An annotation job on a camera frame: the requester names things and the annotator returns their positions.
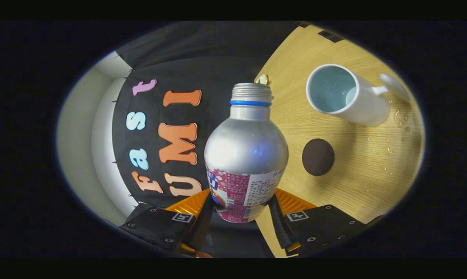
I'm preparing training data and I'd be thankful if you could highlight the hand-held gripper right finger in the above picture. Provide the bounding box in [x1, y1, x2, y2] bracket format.
[267, 189, 385, 257]

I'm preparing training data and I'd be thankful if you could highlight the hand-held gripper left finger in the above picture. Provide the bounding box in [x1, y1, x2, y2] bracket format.
[119, 189, 215, 257]

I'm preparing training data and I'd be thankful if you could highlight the dark brown round coaster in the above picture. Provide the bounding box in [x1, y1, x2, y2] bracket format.
[302, 138, 335, 177]

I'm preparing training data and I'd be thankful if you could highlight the silver bottle with pink label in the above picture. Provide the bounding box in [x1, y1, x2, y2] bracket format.
[204, 83, 289, 224]

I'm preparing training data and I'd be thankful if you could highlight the white cup with blue inside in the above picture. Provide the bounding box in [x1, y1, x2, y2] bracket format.
[306, 64, 411, 127]

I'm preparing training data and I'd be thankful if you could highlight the wooden table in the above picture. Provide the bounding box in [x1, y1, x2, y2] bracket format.
[254, 24, 425, 258]

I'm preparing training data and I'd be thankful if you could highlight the black backdrop cloth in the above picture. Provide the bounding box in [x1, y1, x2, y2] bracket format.
[112, 21, 307, 258]

